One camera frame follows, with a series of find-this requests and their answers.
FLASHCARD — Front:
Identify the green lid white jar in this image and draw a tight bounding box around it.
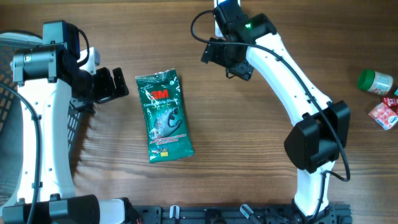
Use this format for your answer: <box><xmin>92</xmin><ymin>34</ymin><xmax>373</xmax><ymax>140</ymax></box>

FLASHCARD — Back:
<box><xmin>357</xmin><ymin>70</ymin><xmax>397</xmax><ymax>96</ymax></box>

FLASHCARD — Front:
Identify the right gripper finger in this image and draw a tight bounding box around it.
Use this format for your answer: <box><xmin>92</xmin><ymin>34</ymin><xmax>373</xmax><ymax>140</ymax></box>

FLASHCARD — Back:
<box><xmin>229</xmin><ymin>60</ymin><xmax>254</xmax><ymax>81</ymax></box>
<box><xmin>201</xmin><ymin>44</ymin><xmax>215</xmax><ymax>64</ymax></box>

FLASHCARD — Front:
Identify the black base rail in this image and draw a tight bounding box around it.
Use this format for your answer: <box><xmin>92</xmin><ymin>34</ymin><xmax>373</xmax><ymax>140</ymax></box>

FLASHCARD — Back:
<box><xmin>124</xmin><ymin>204</ymin><xmax>353</xmax><ymax>224</ymax></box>

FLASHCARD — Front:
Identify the grey plastic mesh basket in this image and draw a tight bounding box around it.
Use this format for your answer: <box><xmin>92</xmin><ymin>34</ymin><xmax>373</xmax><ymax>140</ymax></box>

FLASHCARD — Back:
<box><xmin>1</xmin><ymin>31</ymin><xmax>80</xmax><ymax>207</ymax></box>

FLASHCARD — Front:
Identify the red coffee stick sachet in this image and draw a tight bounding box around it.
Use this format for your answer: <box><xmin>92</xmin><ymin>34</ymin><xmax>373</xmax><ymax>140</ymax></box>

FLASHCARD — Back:
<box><xmin>382</xmin><ymin>97</ymin><xmax>398</xmax><ymax>108</ymax></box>

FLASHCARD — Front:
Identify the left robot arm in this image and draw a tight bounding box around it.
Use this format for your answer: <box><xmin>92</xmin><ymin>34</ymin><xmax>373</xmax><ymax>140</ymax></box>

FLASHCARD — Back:
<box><xmin>2</xmin><ymin>20</ymin><xmax>142</xmax><ymax>223</ymax></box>

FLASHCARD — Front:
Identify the white barcode scanner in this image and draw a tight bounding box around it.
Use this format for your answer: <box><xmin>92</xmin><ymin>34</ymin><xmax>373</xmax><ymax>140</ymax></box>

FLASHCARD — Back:
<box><xmin>213</xmin><ymin>0</ymin><xmax>241</xmax><ymax>38</ymax></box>

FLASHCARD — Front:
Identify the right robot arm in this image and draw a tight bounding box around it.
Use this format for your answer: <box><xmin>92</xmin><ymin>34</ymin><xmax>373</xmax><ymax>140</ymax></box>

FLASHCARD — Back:
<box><xmin>201</xmin><ymin>0</ymin><xmax>350</xmax><ymax>223</ymax></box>

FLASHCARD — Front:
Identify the green snack bag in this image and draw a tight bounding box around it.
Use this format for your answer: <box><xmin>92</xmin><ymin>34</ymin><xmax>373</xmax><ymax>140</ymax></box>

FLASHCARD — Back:
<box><xmin>136</xmin><ymin>69</ymin><xmax>194</xmax><ymax>163</ymax></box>

